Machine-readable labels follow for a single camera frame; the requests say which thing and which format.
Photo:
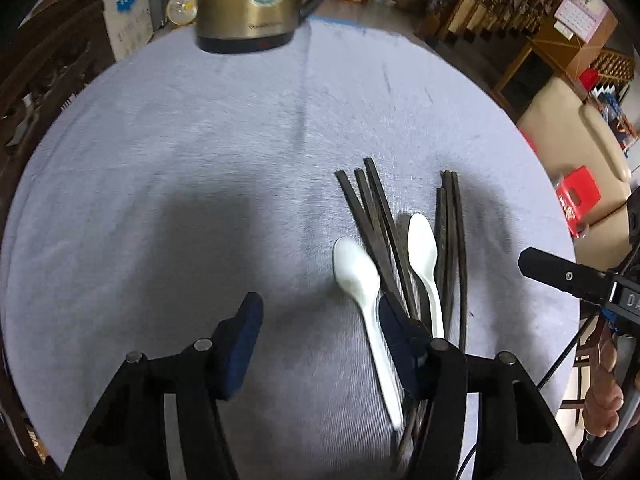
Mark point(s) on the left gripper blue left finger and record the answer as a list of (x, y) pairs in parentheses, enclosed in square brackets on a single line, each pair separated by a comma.
[(235, 341)]

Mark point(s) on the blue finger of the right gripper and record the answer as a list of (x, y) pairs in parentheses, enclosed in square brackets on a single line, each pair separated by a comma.
[(580, 281)]

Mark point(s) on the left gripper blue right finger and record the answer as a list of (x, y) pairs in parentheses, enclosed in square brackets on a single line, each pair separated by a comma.
[(407, 341)]

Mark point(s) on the dark chopstick two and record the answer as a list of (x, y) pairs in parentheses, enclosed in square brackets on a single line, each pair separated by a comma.
[(385, 248)]

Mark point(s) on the dark chopstick three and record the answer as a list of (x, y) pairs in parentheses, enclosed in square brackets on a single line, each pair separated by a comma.
[(401, 261)]

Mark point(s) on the white plastic spoon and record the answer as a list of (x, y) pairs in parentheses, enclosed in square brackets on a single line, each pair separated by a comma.
[(423, 254), (356, 274)]

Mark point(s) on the dark chopstick four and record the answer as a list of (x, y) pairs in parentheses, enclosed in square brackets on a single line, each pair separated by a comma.
[(441, 240)]

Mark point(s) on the dark chopstick five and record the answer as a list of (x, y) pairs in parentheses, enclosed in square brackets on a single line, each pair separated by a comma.
[(450, 235)]

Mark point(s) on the dark chopstick one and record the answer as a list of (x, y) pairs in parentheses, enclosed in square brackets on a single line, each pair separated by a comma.
[(367, 239)]

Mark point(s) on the person's right hand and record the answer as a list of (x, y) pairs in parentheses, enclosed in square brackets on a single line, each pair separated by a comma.
[(604, 396)]

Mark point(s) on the red plastic stool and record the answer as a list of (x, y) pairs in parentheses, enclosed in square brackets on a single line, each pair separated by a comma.
[(578, 194)]

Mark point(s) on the beige sofa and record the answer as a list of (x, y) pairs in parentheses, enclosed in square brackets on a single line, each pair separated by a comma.
[(566, 134)]

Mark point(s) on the grey round table cloth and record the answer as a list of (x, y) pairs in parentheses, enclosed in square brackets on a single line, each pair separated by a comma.
[(180, 180)]

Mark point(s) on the wooden staircase railing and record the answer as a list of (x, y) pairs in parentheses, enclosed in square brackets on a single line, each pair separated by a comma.
[(470, 19)]

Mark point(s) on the gold electric kettle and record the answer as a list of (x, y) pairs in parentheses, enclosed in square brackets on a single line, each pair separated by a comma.
[(244, 26)]

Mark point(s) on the dark carved wooden sideboard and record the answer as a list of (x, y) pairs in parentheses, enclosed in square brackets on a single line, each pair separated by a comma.
[(53, 57)]

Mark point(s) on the white chest freezer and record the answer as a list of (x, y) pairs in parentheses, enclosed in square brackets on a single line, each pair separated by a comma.
[(128, 24)]

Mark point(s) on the wall calendar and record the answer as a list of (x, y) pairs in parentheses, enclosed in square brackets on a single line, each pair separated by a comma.
[(580, 18)]

